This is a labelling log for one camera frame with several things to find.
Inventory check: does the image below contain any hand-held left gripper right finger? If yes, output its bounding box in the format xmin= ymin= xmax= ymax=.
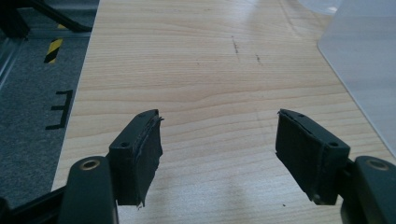
xmin=275 ymin=108 xmax=351 ymax=206

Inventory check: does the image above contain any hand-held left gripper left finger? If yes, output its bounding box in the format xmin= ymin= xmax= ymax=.
xmin=106 ymin=108 xmax=164 ymax=209

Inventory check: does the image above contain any black floor tape mark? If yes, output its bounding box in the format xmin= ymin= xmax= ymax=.
xmin=45 ymin=89 xmax=75 ymax=131

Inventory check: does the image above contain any translucent plastic container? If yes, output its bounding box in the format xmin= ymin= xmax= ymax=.
xmin=317 ymin=0 xmax=396 ymax=158

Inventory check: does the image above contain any yellow black striped tape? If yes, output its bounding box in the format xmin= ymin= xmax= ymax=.
xmin=43 ymin=37 xmax=64 ymax=65

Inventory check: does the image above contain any black metal stand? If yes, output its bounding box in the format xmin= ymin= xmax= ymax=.
xmin=0 ymin=0 xmax=94 ymax=40

